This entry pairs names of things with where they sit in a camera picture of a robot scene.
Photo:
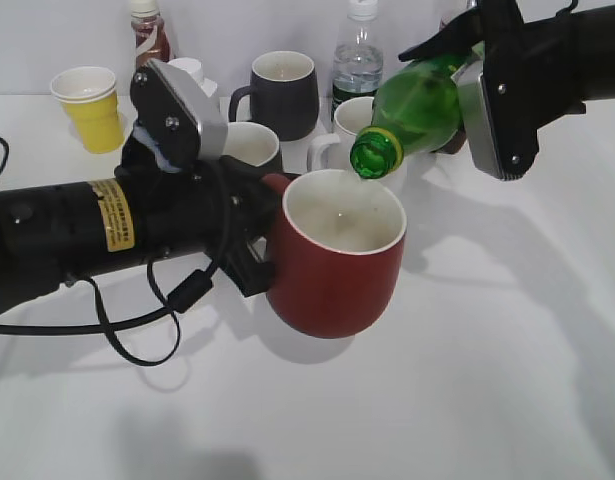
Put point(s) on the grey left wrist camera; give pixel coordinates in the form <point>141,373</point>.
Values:
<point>176,121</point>

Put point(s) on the dark grey mug rear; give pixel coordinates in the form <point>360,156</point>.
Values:
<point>283,94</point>

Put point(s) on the brown tea bottle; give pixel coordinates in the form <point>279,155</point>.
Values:
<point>148,25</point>

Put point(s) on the white ceramic mug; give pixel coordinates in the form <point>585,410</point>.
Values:
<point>344,125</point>

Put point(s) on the clear water bottle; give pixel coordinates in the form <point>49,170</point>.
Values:
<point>358,57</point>

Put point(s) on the black mug front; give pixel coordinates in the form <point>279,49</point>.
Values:
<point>254,144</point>

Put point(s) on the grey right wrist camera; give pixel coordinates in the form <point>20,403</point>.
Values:
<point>501,146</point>

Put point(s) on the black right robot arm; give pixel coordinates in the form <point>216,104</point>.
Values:
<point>594,53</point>

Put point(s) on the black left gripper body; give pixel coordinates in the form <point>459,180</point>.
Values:
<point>189,212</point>

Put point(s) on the white milk drink bottle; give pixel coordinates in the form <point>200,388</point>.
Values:
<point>195,69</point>

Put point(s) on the yellow paper cup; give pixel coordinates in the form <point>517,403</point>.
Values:
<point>88,96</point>

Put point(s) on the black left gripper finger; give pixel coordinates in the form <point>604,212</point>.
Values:
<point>247,269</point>

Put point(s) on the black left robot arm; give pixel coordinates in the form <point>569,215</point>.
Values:
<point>54,234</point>

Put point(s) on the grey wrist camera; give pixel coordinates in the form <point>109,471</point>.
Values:
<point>501,146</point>
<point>176,121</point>

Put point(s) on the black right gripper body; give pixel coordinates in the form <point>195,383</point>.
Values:
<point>530,66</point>

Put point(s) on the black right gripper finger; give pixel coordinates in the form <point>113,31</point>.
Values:
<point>456,38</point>

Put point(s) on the dark red ceramic mug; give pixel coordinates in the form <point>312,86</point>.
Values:
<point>337,246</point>

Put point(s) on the green plastic soda bottle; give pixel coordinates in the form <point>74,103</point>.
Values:
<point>415,111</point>

